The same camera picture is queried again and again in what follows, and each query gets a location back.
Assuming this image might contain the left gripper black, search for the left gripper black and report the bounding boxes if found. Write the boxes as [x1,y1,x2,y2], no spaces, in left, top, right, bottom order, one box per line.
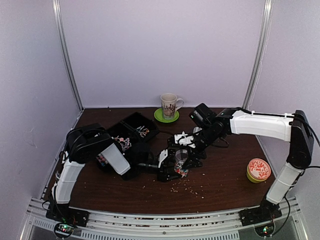
[137,159,183,183]

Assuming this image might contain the clear jar lid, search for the clear jar lid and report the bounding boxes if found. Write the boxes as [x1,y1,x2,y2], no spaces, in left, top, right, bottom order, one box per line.
[175,149,189,163]

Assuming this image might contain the clear plastic jar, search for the clear plastic jar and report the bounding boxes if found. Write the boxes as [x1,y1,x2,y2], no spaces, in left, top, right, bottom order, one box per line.
[174,159,189,178]

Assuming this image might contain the metal candy scoop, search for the metal candy scoop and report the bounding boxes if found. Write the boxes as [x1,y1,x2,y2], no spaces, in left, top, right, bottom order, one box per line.
[192,126,202,134]

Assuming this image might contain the black bin small lollipops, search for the black bin small lollipops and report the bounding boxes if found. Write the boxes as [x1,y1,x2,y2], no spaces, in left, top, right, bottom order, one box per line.
[120,112,160,143]

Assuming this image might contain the black bin star candies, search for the black bin star candies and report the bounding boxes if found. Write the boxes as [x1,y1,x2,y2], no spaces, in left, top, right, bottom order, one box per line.
[96,154,110,173]

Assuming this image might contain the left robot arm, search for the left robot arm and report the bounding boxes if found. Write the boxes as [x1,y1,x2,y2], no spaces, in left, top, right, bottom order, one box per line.
[49,123,182,222]

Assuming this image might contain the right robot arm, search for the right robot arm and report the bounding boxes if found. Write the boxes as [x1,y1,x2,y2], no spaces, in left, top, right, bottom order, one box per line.
[175,103,318,221]

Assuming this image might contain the green saucer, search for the green saucer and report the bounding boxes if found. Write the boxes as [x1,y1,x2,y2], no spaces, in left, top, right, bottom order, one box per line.
[153,108,180,124]

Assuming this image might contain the ceramic mug coral pattern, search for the ceramic mug coral pattern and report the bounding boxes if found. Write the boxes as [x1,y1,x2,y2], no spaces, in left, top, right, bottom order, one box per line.
[160,93,185,120]

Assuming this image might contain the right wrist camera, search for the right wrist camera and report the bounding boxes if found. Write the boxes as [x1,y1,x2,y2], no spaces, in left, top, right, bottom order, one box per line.
[167,131,196,149]

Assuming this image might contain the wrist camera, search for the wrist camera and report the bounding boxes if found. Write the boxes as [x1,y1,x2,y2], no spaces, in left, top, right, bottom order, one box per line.
[167,131,196,149]
[158,149,168,168]

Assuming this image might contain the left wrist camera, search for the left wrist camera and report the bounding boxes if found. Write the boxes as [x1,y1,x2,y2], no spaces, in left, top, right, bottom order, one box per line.
[158,149,168,168]

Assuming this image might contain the aluminium front rail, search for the aluminium front rail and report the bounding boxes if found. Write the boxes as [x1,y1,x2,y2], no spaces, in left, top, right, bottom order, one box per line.
[18,197,311,240]

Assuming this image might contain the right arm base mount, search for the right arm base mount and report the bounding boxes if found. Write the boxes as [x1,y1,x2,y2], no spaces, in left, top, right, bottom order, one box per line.
[238,205,282,227]

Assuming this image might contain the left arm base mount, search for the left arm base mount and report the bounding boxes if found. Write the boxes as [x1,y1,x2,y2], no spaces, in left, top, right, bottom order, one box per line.
[45,204,90,227]

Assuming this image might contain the right aluminium corner post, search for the right aluminium corner post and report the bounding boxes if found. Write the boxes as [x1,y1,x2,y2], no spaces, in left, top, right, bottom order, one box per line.
[241,0,273,112]

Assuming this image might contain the aluminium corner post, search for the aluminium corner post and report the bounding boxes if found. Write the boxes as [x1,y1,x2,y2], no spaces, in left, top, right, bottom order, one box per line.
[52,0,84,112]
[241,0,273,112]

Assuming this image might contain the left aluminium corner post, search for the left aluminium corner post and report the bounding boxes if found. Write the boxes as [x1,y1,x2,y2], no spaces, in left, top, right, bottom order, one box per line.
[52,0,84,112]

